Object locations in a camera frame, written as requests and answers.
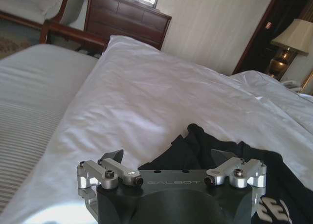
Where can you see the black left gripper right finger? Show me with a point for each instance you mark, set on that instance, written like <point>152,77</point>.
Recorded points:
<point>234,171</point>

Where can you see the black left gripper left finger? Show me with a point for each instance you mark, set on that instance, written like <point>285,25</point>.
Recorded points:
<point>110,169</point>

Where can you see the striped white bed cover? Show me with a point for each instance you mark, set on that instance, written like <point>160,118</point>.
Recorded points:
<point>31,99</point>

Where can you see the black garment with white print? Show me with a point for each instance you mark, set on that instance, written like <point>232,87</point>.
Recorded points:
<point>220,148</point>

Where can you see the white telephone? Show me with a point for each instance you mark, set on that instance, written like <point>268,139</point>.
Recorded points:
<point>292,84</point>

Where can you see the brass lamp with cream shade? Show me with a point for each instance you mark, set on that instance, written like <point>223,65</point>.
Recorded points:
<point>291,45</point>

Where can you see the dark wooden dresser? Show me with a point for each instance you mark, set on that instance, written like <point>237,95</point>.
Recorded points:
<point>127,16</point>

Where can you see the wooden armchair with pale cushion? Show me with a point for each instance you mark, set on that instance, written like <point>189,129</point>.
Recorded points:
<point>68,21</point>

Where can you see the pale upholstered sofa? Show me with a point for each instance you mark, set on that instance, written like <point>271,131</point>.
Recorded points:
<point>27,4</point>

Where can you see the dark wooden door frame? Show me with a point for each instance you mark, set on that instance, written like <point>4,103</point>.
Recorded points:
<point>256,30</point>

